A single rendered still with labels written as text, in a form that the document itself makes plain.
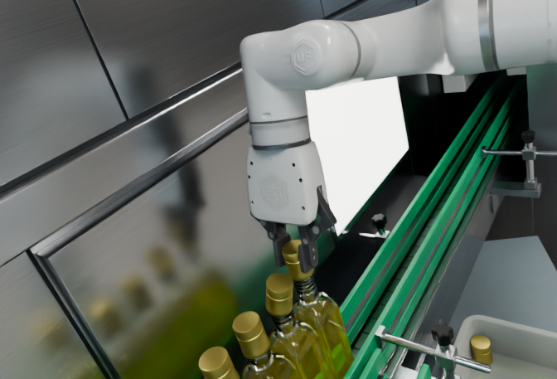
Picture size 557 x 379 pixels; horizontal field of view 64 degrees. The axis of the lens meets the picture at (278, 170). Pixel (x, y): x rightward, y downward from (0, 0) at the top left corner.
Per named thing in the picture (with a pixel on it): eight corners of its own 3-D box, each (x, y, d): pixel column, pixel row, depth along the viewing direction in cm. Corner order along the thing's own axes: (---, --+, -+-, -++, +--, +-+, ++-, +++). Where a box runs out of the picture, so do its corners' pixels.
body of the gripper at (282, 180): (231, 139, 57) (244, 221, 59) (296, 138, 50) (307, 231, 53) (268, 128, 62) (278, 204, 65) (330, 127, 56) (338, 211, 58)
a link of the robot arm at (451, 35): (493, 74, 38) (286, 100, 50) (507, 65, 49) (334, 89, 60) (487, -30, 37) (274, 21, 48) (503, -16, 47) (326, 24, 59)
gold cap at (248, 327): (254, 332, 57) (244, 307, 55) (275, 341, 54) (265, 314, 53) (236, 353, 54) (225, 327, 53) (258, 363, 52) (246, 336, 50)
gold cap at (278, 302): (275, 291, 60) (276, 267, 57) (297, 303, 58) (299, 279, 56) (259, 308, 57) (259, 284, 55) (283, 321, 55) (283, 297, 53)
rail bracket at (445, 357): (389, 358, 75) (375, 303, 70) (496, 395, 65) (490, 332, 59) (382, 372, 73) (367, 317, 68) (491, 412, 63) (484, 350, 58)
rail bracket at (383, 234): (370, 257, 101) (359, 208, 96) (399, 263, 97) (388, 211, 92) (363, 269, 99) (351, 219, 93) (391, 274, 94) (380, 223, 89)
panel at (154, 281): (401, 150, 121) (379, 26, 108) (412, 151, 120) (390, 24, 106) (156, 447, 62) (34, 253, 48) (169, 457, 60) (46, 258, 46)
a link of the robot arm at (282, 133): (229, 124, 56) (232, 146, 57) (284, 123, 51) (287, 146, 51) (265, 115, 62) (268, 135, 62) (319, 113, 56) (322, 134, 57)
